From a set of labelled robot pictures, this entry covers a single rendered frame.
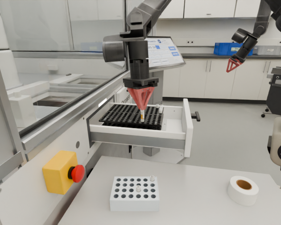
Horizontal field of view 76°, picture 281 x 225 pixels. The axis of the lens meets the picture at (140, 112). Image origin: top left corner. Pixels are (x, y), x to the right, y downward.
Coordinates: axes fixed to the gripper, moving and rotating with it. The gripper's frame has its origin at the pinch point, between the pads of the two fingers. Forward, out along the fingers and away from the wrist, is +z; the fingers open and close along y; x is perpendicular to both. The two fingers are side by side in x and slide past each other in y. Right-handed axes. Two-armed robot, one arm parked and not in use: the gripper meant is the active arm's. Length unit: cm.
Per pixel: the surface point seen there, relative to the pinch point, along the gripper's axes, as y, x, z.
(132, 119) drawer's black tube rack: -7.1, 0.8, 6.2
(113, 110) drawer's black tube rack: -19.0, -0.2, 5.3
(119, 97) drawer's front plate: -31.0, 10.2, 3.4
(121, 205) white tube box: 11.0, -16.9, 19.7
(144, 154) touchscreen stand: -89, 67, 86
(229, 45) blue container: -130, 310, -19
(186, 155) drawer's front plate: 12.1, 6.9, 15.1
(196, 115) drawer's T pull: 6.8, 19.4, 6.6
